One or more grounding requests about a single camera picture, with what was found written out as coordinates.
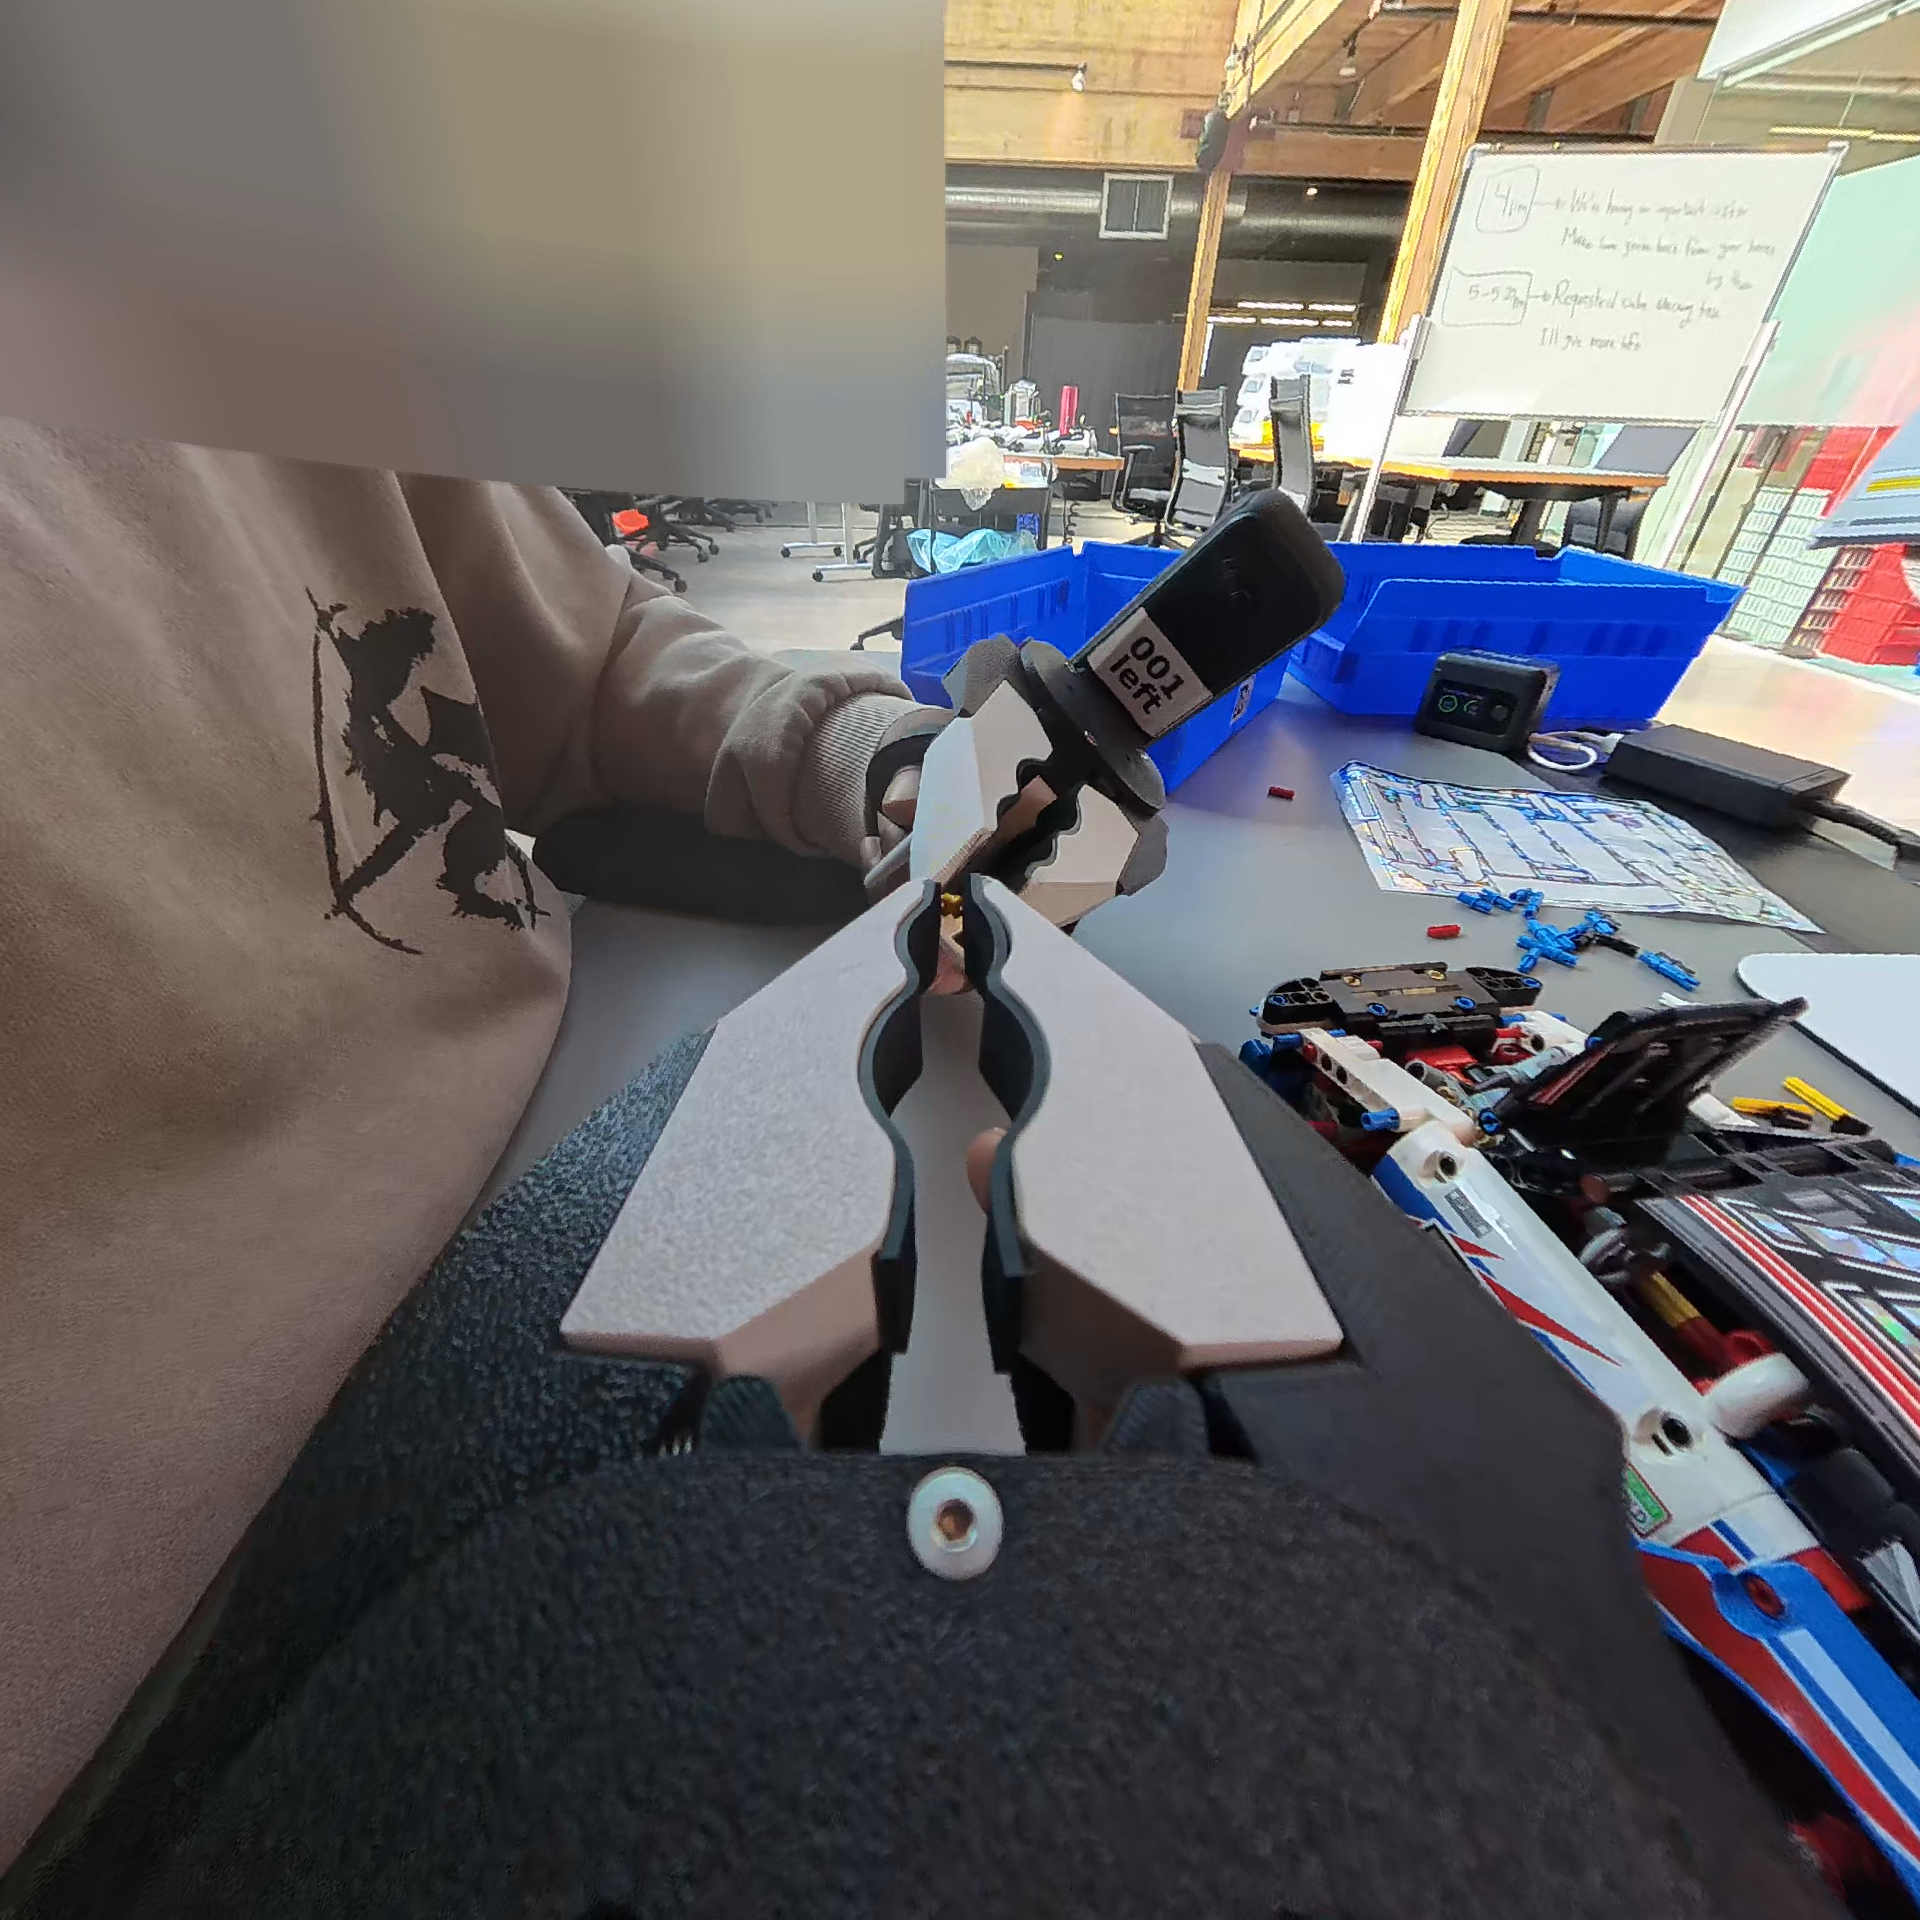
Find stacked storage bins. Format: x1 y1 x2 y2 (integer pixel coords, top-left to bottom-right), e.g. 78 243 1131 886
1711 425 1920 666

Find white metal book stand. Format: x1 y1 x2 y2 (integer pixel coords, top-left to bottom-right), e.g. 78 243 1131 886
1737 949 1920 1078

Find grey desk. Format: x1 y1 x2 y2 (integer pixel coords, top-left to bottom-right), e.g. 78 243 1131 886
481 644 1920 1189

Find stack of white containers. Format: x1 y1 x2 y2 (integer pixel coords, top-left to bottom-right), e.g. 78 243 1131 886
1231 336 1412 452

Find grey instruction booklet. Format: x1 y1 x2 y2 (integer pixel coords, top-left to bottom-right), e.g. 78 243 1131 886
1804 442 1920 552

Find whiteboard with writing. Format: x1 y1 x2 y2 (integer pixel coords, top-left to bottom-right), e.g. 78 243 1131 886
1398 138 1850 432

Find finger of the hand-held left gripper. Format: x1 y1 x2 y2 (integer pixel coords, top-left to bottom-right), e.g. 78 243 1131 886
907 716 1040 899
974 787 1173 937

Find brick-built toy race car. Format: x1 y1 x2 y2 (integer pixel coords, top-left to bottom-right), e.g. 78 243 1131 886
1239 961 1920 1871

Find black office chair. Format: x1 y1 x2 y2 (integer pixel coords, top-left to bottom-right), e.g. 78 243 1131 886
1115 391 1182 525
1170 385 1237 547

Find person's left hand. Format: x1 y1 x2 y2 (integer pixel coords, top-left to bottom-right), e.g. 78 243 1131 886
865 734 922 891

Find blue sticker sheet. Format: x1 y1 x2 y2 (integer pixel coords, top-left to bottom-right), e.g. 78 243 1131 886
1328 759 1824 937

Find wooden office table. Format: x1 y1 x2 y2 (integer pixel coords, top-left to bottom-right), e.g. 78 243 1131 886
1355 451 1674 547

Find person's beige printed sweatshirt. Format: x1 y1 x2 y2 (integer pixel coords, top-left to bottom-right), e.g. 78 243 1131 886
0 420 591 1854

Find person's left forearm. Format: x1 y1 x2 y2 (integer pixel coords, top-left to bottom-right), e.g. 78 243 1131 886
563 547 958 860

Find black adapter cable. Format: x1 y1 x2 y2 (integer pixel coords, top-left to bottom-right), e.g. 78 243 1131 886
1806 792 1920 864

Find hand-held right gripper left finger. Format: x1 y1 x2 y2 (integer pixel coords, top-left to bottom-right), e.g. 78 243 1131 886
558 879 936 1454

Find black power adapter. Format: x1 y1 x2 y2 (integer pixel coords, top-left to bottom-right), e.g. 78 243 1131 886
1598 721 1855 832

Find blue bin with label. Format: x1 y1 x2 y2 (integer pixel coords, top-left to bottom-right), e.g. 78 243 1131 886
896 537 1299 794

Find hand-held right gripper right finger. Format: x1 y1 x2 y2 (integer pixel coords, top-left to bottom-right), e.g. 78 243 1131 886
963 876 1347 1424

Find small black display device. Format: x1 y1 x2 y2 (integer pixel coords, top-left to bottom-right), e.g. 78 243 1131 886
1414 648 1562 763

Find wooden post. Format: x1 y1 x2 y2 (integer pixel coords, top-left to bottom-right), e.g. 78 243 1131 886
1381 0 1514 345
1177 151 1237 396

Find blue plastic bag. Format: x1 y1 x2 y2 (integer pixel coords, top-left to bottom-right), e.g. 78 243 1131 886
905 523 1048 583

